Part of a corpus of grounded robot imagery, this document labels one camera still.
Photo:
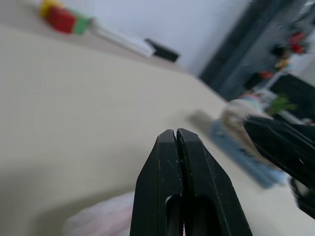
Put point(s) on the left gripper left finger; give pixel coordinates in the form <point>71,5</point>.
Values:
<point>152,186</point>

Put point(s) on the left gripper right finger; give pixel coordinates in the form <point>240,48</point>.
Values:
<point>209,196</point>

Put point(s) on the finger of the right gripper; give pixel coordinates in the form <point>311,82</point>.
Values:
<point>290,147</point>
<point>306,199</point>

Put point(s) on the pink towel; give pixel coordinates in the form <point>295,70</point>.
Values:
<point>98,216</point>

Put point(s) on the blue cloth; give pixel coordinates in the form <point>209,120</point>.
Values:
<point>236,152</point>

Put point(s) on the folded beige towel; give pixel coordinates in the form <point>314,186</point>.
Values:
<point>233,120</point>

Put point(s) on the small green plant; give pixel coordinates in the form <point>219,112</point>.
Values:
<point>283,105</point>

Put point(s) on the black cabinet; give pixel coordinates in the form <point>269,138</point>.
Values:
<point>295,88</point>

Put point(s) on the long black box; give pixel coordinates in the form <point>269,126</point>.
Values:
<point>163,51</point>

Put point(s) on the flat white box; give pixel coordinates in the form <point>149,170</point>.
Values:
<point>123,40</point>

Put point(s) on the green block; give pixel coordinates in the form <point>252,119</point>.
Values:
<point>82,25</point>

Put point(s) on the red block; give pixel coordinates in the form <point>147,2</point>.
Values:
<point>61,19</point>

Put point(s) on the yellow block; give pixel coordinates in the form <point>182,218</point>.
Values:
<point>46,7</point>

